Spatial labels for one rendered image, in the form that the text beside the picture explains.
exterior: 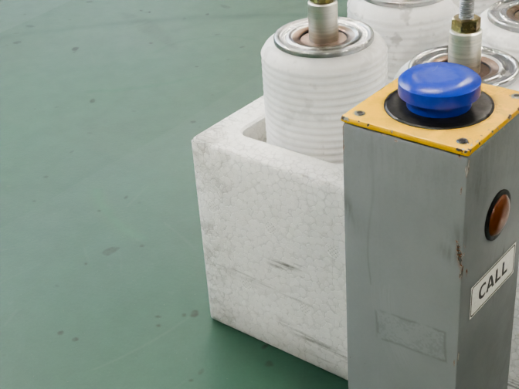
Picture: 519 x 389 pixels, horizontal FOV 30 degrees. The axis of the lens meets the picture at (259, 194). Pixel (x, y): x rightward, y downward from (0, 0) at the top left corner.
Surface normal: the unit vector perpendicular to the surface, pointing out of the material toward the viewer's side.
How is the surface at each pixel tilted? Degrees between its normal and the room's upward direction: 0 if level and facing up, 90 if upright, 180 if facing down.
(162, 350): 0
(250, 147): 0
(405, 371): 90
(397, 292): 90
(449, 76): 0
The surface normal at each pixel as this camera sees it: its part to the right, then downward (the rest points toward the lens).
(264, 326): -0.62, 0.44
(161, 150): -0.07, -0.86
